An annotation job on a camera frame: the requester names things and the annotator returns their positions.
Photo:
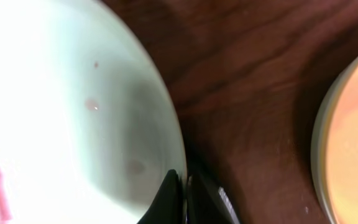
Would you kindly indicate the light blue plate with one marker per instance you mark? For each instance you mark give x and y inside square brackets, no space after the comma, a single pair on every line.
[88,131]
[319,141]

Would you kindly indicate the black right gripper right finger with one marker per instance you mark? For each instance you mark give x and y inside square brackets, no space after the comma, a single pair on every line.
[208,202]

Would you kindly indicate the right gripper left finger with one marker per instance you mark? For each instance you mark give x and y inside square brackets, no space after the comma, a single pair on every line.
[167,206]

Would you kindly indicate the yellow plate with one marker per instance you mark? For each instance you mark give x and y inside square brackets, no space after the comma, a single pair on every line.
[342,154]

